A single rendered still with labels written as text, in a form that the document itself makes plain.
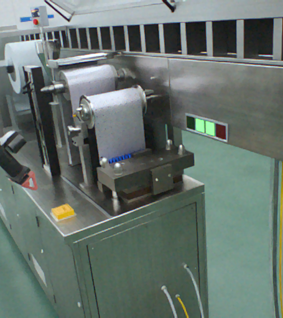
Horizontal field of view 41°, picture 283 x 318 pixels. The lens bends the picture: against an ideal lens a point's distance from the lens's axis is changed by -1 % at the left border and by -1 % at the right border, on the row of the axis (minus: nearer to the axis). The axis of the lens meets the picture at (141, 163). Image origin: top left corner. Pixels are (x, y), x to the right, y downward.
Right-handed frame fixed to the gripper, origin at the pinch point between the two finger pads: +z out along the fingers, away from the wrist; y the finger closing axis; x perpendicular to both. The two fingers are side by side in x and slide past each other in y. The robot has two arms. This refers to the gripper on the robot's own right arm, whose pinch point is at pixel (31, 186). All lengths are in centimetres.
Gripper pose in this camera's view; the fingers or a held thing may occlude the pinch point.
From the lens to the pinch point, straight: 153.0
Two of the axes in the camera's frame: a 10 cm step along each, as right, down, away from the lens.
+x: -5.7, 7.4, -3.7
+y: -7.0, -2.0, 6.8
